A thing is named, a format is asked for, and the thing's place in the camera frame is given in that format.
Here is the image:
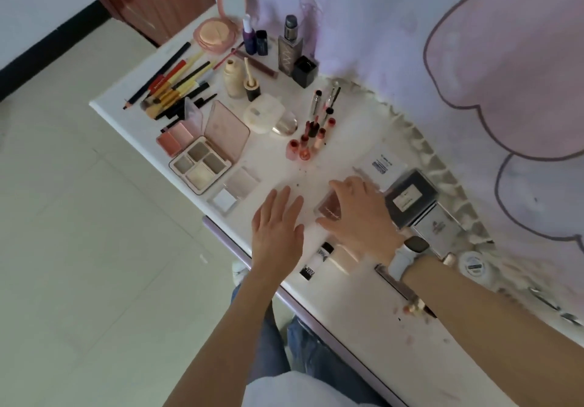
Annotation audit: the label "dark red lip pencil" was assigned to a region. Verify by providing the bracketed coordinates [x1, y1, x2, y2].
[232, 48, 279, 79]

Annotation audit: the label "blue jeans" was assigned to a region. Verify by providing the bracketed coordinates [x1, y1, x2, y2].
[229, 283, 380, 407]

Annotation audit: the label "white lace table trim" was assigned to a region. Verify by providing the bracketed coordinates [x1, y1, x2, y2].
[337, 77, 584, 335]

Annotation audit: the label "purple cartoon wall cloth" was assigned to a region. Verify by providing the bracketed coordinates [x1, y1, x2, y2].
[227, 0, 584, 284]

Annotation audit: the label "white shoe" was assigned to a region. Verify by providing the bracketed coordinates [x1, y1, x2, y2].
[231, 261, 250, 287]

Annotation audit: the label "person's left hand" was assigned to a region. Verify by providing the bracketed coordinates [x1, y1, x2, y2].
[251, 185, 306, 281]

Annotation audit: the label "clear plastic bottle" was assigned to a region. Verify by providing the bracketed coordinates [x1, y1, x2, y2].
[298, 0, 321, 57]

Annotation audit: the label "black mascara wand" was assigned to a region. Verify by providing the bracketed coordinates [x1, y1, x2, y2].
[325, 86, 342, 116]

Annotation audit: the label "white smartwatch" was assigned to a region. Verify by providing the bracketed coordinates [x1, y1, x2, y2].
[387, 236, 432, 282]

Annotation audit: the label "black and white tube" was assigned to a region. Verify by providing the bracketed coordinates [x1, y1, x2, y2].
[298, 241, 335, 281]

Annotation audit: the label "metal tweezers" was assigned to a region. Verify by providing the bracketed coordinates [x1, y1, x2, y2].
[528, 285, 562, 312]

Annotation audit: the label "brown cosmetic pencil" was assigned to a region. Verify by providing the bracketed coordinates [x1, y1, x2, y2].
[374, 263, 437, 319]

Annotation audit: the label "white round jar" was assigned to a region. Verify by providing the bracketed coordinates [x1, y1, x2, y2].
[457, 250, 485, 278]

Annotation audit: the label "grey white cosmetics box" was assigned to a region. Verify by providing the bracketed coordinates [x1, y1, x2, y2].
[410, 202, 466, 257]

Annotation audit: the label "black cosmetics box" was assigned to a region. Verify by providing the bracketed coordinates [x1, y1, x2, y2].
[384, 169, 439, 229]

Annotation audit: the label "purple dropper bottle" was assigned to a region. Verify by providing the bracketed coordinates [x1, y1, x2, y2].
[241, 14, 256, 55]

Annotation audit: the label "long black pencil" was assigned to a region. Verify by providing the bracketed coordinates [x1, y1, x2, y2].
[122, 41, 192, 111]

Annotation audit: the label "person's right forearm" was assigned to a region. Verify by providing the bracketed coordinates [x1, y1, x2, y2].
[401, 255, 584, 407]

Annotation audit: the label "black square cap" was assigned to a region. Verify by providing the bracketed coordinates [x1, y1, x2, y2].
[291, 55, 319, 89]

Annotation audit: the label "four pan eyeshadow palette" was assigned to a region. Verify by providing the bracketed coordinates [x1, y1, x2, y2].
[168, 99, 251, 197]

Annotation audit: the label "white shirt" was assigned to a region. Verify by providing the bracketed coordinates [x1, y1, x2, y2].
[241, 369, 380, 407]

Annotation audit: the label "grey capped foundation bottle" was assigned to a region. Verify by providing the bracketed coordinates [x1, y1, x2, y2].
[278, 15, 304, 77]

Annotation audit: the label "clear egg-shaped sponge case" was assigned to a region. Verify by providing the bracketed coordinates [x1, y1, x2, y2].
[272, 110, 298, 137]

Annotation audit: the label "black capped applicator wand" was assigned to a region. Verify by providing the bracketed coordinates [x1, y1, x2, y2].
[243, 57, 262, 102]

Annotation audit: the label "clear highlighter compact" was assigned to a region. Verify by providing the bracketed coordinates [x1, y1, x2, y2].
[207, 167, 262, 216]

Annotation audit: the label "cluster of pink lip tubes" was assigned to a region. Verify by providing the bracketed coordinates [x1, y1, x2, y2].
[286, 117, 337, 161]

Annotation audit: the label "pink powder compact with mirror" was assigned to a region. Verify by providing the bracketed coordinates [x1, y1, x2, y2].
[193, 0, 247, 54]

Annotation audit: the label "person's right hand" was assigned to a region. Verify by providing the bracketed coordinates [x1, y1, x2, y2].
[316, 175, 412, 264]

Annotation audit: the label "person's left forearm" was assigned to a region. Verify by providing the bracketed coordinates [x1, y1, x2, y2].
[163, 269, 294, 407]

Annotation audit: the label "brown blush compact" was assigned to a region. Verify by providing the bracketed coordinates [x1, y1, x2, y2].
[313, 190, 343, 221]

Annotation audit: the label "pink blush palette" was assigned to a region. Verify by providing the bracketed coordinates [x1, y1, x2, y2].
[156, 96, 204, 158]

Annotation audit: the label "white box with barcode label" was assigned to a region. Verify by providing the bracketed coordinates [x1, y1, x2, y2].
[353, 145, 408, 189]

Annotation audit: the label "beige foundation bottle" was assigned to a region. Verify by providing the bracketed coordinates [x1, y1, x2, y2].
[222, 57, 247, 99]

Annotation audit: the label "bunch of makeup brushes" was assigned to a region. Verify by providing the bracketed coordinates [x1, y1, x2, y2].
[139, 48, 220, 130]

